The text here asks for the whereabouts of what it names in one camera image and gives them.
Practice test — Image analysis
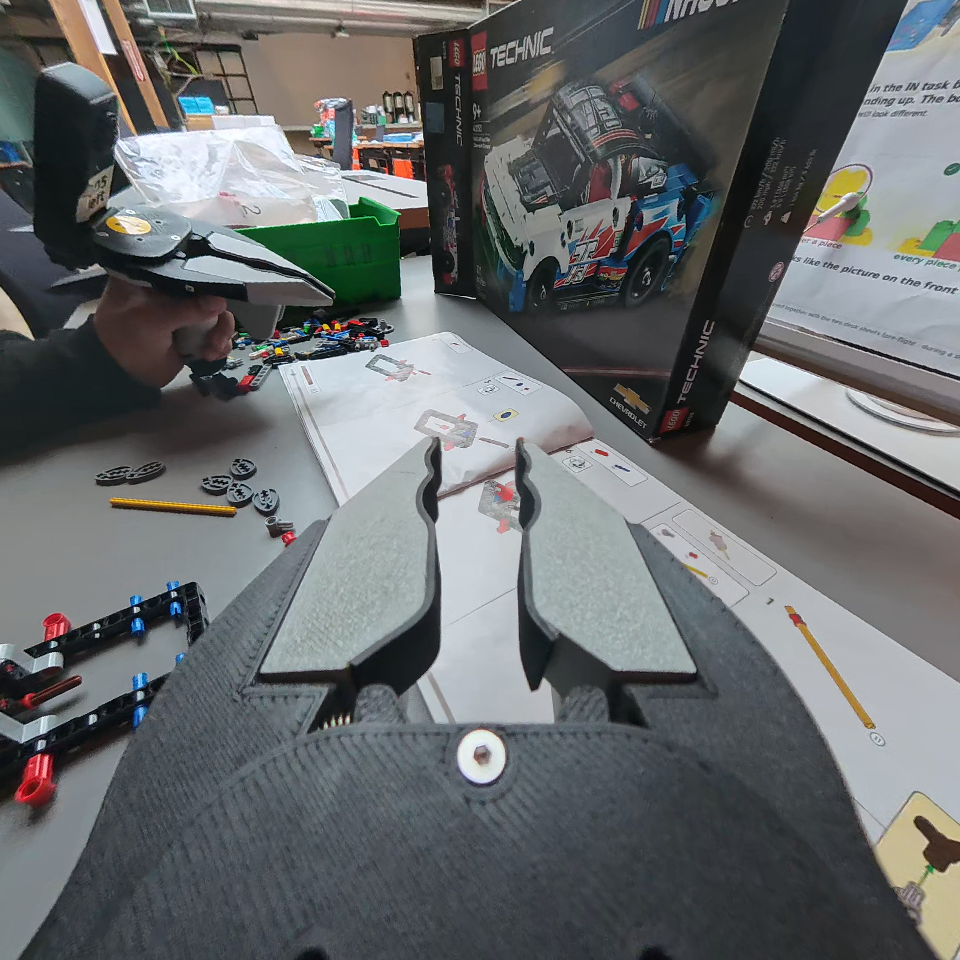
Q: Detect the white instruction booklet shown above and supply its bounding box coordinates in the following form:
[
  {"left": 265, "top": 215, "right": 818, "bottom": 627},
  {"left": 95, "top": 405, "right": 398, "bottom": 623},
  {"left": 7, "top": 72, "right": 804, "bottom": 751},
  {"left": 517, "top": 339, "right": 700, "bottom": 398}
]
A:
[{"left": 279, "top": 332, "right": 960, "bottom": 948}]

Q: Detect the black frame assembly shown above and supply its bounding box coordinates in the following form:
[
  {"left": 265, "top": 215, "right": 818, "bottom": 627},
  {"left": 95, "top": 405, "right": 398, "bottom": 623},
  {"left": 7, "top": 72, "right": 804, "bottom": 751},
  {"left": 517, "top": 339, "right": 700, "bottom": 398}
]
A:
[{"left": 0, "top": 581, "right": 212, "bottom": 808}]

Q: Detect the cluttered background workbench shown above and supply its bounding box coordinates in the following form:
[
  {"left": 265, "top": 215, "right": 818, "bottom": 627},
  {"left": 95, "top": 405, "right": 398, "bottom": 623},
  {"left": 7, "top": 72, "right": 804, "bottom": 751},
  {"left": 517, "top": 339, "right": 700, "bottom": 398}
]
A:
[{"left": 307, "top": 90, "right": 426, "bottom": 181}]

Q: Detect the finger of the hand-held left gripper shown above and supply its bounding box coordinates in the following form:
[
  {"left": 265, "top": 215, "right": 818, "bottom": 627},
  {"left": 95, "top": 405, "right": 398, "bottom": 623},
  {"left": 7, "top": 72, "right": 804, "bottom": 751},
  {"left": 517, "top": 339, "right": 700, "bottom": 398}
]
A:
[
  {"left": 189, "top": 228, "right": 322, "bottom": 292},
  {"left": 225, "top": 279, "right": 336, "bottom": 340}
]

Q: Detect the white background table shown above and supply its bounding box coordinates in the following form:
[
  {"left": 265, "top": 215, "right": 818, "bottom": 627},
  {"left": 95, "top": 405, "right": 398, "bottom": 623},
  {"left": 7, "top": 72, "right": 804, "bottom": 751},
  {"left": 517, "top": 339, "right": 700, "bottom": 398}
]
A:
[{"left": 296, "top": 153, "right": 430, "bottom": 230}]

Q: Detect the black race car box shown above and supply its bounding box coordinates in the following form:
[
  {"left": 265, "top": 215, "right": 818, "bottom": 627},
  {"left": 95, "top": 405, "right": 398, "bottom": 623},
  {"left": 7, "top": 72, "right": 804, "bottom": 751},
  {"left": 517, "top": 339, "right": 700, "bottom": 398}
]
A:
[{"left": 468, "top": 0, "right": 909, "bottom": 445}]

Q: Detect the person's left forearm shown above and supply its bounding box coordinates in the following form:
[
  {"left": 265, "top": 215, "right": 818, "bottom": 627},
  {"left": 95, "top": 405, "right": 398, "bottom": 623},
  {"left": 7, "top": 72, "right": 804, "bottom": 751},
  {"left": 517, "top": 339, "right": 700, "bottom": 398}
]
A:
[{"left": 0, "top": 318, "right": 162, "bottom": 455}]

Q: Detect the wooden pillar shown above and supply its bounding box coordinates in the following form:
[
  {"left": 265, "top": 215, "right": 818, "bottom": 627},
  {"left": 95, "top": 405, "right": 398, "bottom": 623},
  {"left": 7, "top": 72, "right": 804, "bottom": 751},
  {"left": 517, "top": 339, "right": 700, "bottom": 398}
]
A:
[{"left": 48, "top": 0, "right": 140, "bottom": 136}]

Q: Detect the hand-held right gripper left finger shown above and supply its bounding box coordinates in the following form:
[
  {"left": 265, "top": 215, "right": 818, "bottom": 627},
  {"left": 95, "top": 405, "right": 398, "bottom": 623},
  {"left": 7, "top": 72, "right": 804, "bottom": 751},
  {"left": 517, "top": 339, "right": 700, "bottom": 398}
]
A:
[{"left": 257, "top": 436, "right": 444, "bottom": 697}]

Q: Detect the long yellow axle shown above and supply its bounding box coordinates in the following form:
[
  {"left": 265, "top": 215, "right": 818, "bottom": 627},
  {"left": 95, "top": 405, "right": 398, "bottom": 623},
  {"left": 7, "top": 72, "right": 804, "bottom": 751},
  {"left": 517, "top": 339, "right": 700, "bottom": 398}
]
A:
[{"left": 110, "top": 497, "right": 238, "bottom": 518}]

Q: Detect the green plastic bin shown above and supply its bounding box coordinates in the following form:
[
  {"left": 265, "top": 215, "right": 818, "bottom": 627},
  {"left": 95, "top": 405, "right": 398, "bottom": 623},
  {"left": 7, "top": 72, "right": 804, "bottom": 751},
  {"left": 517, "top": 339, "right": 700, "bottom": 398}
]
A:
[{"left": 240, "top": 197, "right": 402, "bottom": 309}]

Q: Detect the pile of plastic building pieces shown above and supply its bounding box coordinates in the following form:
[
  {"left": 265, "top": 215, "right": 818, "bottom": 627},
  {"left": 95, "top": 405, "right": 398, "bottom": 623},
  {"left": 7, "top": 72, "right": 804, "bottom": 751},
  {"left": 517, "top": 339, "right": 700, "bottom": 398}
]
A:
[{"left": 191, "top": 315, "right": 396, "bottom": 400}]

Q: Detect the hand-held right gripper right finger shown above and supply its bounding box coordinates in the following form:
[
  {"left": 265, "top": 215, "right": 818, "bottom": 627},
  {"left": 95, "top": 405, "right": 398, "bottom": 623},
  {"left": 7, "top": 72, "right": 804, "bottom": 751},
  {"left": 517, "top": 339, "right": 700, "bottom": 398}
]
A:
[{"left": 516, "top": 438, "right": 700, "bottom": 693}]

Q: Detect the computer monitor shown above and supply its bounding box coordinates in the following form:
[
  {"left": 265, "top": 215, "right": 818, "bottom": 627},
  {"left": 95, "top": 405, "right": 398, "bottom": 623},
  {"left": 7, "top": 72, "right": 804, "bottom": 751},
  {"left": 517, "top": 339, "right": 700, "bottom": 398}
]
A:
[{"left": 753, "top": 0, "right": 960, "bottom": 380}]

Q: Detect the black office chair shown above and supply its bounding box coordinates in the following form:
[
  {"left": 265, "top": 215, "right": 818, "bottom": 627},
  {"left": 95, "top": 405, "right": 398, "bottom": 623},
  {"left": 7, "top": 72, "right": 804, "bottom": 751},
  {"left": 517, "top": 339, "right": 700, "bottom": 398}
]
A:
[{"left": 330, "top": 97, "right": 355, "bottom": 171}]

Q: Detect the clear plastic parts bag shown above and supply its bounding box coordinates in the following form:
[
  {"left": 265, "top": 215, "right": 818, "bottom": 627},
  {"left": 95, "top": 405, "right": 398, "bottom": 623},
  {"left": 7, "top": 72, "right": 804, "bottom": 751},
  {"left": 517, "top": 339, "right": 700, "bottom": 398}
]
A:
[{"left": 112, "top": 127, "right": 350, "bottom": 230}]

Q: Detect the person's left hand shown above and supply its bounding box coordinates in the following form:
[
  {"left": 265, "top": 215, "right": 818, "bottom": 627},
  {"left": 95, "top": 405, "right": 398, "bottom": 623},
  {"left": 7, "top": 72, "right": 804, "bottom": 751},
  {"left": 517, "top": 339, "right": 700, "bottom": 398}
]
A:
[{"left": 92, "top": 281, "right": 238, "bottom": 389}]

